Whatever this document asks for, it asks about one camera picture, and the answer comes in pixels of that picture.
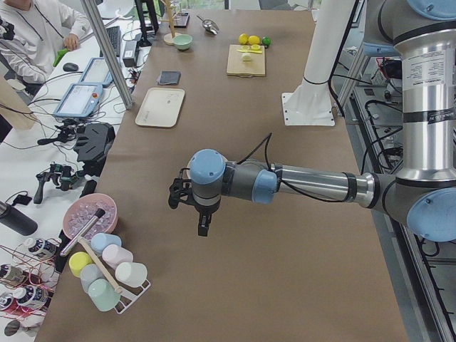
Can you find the grey cup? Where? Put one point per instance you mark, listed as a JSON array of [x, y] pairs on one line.
[[89, 274]]

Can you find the yellow lemon near lime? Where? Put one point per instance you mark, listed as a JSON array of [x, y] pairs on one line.
[[254, 40]]

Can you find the wooden cutting board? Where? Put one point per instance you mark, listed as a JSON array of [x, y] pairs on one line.
[[236, 67]]

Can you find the pink cup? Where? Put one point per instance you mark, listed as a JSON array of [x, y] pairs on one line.
[[113, 255]]

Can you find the black thermos bottle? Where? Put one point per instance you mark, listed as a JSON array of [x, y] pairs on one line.
[[17, 221]]

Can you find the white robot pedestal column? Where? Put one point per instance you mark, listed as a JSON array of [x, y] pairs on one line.
[[310, 103]]

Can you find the steel ice scoop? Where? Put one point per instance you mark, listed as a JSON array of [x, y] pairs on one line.
[[209, 25]]

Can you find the yellow lemon outer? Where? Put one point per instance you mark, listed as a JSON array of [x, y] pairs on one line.
[[243, 39]]

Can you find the green lime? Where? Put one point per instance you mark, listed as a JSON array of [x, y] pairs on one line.
[[266, 41]]

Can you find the yellow cup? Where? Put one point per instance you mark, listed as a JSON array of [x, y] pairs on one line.
[[78, 261]]

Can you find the cream rabbit tray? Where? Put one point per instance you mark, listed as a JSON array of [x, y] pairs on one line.
[[160, 107]]

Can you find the grey folded cloth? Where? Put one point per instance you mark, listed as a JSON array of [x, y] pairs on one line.
[[170, 78]]

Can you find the seated person white sweater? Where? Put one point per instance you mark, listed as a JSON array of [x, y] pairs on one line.
[[41, 30]]

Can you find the black keyboard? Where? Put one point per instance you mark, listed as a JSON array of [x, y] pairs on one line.
[[115, 38]]

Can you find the mint cup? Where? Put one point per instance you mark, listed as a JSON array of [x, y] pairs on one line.
[[103, 295]]

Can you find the pink bowl with ice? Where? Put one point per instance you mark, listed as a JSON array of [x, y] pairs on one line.
[[84, 209]]

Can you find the upper teach pendant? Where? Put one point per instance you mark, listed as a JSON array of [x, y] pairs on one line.
[[79, 101]]

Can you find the blue cup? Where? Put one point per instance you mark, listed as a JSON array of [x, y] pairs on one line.
[[101, 240]]

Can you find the yellow plastic knife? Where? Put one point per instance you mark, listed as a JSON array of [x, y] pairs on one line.
[[250, 51]]

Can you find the aluminium frame post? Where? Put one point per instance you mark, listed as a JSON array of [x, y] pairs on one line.
[[103, 40]]

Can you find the white cup rack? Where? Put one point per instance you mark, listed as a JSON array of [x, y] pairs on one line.
[[127, 297]]

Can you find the wooden cup tree stand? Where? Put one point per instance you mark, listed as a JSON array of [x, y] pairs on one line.
[[169, 37]]

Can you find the copper wire bottle rack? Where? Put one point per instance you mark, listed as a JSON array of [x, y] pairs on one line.
[[28, 278]]

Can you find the white cup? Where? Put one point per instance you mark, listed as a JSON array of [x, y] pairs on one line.
[[132, 274]]

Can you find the steel muddler black tip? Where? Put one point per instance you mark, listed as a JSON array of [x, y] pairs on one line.
[[88, 225]]

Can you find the mint green bowl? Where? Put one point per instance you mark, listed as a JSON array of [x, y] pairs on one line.
[[182, 42]]

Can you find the black computer mouse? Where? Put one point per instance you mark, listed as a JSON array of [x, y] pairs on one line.
[[70, 67]]

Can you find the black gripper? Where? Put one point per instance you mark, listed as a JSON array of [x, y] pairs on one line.
[[204, 210]]

